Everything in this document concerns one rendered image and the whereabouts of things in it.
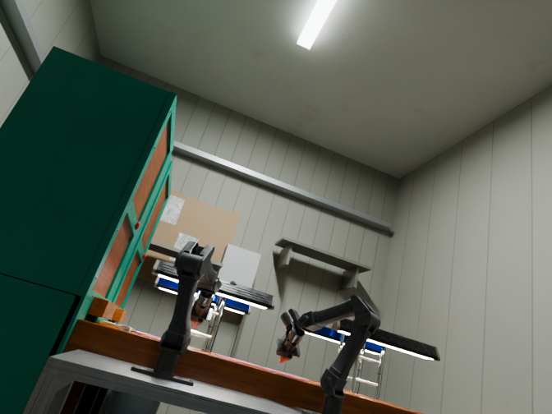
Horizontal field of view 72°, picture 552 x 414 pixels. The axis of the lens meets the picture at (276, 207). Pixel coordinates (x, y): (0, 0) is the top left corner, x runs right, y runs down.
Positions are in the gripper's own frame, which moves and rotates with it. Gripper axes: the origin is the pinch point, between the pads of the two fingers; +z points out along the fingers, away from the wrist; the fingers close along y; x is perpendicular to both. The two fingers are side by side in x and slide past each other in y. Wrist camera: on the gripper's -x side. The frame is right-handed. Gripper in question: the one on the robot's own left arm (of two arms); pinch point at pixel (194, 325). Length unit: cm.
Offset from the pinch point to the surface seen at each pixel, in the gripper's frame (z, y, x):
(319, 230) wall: 78, -119, -261
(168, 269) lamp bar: 0.2, 18.6, -28.9
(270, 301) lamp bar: 0.2, -33.9, -29.3
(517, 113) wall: -121, -217, -223
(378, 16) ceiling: -142, -63, -216
